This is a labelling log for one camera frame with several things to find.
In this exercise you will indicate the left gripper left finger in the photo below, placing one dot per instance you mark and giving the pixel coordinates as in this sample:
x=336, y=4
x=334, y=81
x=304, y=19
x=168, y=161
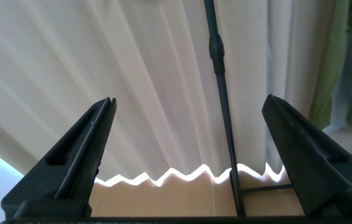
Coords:
x=69, y=168

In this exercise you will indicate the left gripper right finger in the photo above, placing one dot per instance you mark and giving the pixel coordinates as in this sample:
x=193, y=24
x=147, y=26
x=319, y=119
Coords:
x=316, y=174

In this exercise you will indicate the green garment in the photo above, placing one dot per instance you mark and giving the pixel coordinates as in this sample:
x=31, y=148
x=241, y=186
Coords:
x=328, y=77

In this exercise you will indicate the black clothes rack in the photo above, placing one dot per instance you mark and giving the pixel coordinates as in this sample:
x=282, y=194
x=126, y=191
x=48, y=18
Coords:
x=216, y=53

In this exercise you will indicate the beige curtain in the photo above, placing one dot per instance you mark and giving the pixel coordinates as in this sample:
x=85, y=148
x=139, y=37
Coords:
x=101, y=77

